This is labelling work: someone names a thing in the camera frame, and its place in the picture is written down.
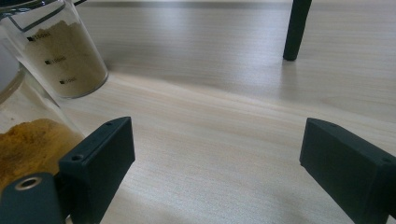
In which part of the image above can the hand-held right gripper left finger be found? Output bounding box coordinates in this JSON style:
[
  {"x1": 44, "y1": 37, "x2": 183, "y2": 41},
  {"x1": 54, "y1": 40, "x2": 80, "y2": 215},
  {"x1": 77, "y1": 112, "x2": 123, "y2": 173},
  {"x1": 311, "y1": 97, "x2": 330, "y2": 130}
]
[{"x1": 58, "y1": 116, "x2": 136, "y2": 224}]

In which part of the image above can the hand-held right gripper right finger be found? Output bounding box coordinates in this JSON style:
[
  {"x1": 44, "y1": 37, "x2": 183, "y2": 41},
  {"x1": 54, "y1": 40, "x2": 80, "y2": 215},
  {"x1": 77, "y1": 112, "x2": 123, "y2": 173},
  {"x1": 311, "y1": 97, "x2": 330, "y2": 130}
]
[{"x1": 299, "y1": 117, "x2": 396, "y2": 224}]

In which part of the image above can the glass jar with yellow powder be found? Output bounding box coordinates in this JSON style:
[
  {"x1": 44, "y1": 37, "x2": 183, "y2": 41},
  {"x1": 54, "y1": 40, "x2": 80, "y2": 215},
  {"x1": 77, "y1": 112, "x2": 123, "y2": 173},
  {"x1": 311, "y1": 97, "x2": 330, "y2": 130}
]
[{"x1": 0, "y1": 46, "x2": 86, "y2": 192}]

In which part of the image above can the glass jar with beige powder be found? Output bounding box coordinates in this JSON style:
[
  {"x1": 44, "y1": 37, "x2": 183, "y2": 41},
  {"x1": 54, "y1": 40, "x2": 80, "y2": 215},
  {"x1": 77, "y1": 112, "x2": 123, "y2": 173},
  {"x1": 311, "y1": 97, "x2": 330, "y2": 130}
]
[{"x1": 0, "y1": 0, "x2": 109, "y2": 100}]

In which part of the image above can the thin black wire frame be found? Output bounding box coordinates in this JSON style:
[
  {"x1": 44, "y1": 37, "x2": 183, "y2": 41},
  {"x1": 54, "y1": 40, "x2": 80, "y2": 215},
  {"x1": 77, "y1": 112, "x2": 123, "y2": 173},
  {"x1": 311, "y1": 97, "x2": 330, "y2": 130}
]
[{"x1": 282, "y1": 0, "x2": 313, "y2": 62}]

